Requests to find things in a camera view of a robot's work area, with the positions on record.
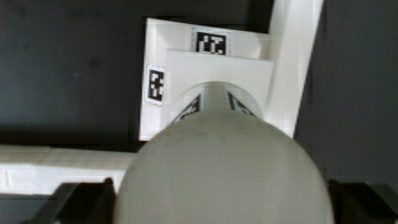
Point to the white lamp base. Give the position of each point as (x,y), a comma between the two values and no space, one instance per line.
(198,54)

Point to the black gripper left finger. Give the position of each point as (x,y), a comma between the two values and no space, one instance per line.
(80,204)

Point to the white lamp bulb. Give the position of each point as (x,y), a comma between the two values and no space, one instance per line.
(223,172)

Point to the white U-shaped frame wall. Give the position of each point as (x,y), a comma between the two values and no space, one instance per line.
(38,167)

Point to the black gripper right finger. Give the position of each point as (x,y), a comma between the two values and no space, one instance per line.
(365,203)

